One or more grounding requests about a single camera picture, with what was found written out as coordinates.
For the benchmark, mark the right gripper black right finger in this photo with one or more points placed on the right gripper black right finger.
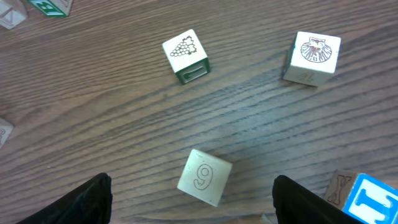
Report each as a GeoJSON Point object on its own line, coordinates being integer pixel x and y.
{"type": "Point", "coordinates": [294, 204]}

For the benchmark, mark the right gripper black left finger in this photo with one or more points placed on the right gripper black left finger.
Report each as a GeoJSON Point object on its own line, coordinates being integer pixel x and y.
{"type": "Point", "coordinates": [90, 203]}

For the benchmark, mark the blue letter wooden block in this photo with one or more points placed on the blue letter wooden block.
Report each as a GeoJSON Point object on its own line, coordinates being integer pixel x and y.
{"type": "Point", "coordinates": [362, 197]}

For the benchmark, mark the plain wooden block number 9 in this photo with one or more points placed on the plain wooden block number 9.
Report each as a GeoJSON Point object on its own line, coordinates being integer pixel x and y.
{"type": "Point", "coordinates": [204, 177]}

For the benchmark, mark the green letter R block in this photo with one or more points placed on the green letter R block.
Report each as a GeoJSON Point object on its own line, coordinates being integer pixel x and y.
{"type": "Point", "coordinates": [5, 130]}

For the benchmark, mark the shell picture wooden block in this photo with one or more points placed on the shell picture wooden block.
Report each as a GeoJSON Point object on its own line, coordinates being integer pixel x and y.
{"type": "Point", "coordinates": [312, 58]}

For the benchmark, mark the grapes picture green G block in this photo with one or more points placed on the grapes picture green G block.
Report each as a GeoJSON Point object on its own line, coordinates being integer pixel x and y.
{"type": "Point", "coordinates": [187, 56]}

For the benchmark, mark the red picture green block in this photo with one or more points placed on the red picture green block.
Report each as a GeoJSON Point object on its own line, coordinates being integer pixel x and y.
{"type": "Point", "coordinates": [53, 8]}

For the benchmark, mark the yellow block left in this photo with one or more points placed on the yellow block left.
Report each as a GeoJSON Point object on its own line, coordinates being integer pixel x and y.
{"type": "Point", "coordinates": [13, 12]}

